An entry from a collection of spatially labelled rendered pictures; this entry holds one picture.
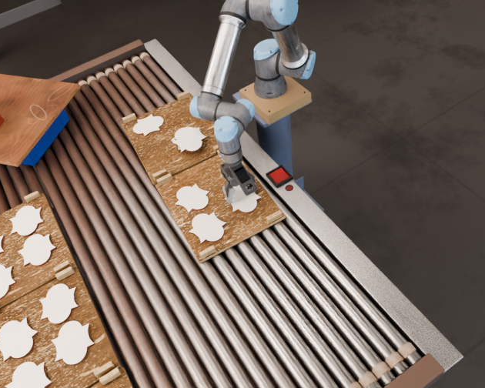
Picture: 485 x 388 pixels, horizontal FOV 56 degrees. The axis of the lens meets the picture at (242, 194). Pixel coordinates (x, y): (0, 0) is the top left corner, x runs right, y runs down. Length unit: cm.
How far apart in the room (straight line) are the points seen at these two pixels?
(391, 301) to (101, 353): 91
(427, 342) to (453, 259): 129
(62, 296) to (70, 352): 20
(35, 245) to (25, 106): 71
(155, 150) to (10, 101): 74
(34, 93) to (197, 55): 203
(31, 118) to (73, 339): 103
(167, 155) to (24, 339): 85
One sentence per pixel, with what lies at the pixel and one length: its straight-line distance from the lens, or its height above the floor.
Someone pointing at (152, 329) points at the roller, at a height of 92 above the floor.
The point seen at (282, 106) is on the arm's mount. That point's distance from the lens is 207.
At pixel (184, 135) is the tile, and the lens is 194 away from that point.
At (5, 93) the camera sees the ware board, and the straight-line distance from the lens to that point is 243.
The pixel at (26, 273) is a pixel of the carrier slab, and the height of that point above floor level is 94.
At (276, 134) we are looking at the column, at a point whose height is 71.
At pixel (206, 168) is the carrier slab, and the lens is 184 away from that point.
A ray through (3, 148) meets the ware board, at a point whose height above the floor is 104.
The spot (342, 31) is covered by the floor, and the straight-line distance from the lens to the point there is 419.
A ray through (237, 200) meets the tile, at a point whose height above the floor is 95.
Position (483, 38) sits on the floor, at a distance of 425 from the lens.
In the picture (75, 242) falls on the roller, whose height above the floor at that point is 92.
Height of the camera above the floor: 229
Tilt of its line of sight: 52 degrees down
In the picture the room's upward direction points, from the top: 11 degrees counter-clockwise
